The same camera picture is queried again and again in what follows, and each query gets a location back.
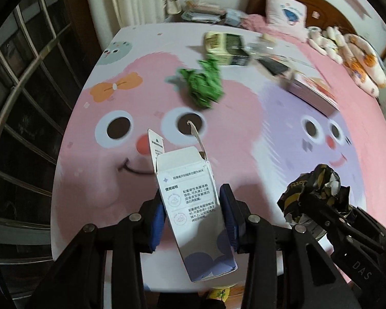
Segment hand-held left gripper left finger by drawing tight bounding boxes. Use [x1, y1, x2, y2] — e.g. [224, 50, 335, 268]
[29, 196, 167, 309]

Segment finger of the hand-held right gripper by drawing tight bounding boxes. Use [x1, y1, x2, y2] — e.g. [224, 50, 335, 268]
[299, 191, 385, 255]
[339, 203, 386, 233]

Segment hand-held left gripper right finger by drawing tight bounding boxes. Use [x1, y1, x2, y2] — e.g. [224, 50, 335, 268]
[219, 183, 361, 309]

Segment small white box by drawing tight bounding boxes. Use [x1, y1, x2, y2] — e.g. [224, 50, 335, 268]
[148, 129, 239, 283]

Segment black yellow wrapper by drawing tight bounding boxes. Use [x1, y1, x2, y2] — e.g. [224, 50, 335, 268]
[277, 164, 353, 226]

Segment pink carton box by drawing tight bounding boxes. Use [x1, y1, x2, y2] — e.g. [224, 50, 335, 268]
[286, 72, 340, 116]

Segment green wrapper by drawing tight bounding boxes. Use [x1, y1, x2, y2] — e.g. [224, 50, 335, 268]
[165, 58, 226, 109]

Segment dark packet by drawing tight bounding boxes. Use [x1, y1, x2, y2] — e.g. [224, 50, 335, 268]
[260, 56, 292, 76]

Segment green white carton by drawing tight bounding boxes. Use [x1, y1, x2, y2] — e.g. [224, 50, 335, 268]
[204, 31, 251, 66]

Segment clear plastic bag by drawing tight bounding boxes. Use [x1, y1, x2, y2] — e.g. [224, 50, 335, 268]
[244, 34, 277, 60]

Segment cartoon printed tablecloth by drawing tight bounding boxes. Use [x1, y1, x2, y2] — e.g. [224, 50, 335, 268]
[53, 22, 386, 293]

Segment yellow knitted slipper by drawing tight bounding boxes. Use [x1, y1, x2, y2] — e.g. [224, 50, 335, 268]
[206, 286, 230, 303]

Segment rolled bear print quilt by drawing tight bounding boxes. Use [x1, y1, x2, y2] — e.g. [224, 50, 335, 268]
[339, 33, 386, 98]

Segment window with metal grille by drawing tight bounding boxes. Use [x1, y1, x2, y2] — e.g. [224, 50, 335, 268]
[0, 0, 103, 297]

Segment white pink plush toy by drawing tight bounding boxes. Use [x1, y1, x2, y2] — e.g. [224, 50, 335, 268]
[307, 26, 329, 52]

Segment pale blue pouch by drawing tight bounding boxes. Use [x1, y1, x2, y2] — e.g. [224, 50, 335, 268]
[225, 9, 248, 28]

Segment white pillow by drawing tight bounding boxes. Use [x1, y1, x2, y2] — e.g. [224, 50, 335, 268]
[264, 0, 308, 34]

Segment stack of books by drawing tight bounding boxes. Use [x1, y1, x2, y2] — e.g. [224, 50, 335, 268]
[182, 0, 227, 23]

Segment wooden headboard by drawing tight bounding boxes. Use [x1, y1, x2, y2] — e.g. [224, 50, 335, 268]
[246, 0, 357, 34]

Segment white handbag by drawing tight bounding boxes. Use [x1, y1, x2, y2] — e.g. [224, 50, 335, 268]
[164, 0, 182, 15]

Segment cream curtain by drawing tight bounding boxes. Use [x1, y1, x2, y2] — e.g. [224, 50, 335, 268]
[84, 0, 168, 52]

